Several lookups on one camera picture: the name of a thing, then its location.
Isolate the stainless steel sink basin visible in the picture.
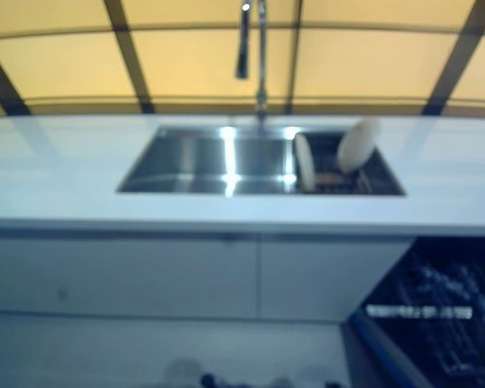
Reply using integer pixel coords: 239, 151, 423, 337
116, 124, 407, 199

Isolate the chrome pull-down kitchen faucet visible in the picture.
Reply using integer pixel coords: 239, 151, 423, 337
234, 0, 270, 123

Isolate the black built-in dishwasher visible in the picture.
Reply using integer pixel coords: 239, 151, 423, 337
340, 235, 485, 388

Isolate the black sink dish rack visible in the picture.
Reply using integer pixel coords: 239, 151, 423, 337
293, 129, 394, 196

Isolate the dark wire dishwasher basket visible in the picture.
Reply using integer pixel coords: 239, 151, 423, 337
362, 241, 485, 388

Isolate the wide white cabinet door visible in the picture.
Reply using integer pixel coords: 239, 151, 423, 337
0, 235, 264, 321

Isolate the narrow white cabinet door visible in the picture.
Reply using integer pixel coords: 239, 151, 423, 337
259, 237, 414, 325

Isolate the cream round plate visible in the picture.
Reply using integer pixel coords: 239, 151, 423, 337
293, 133, 318, 192
336, 117, 382, 173

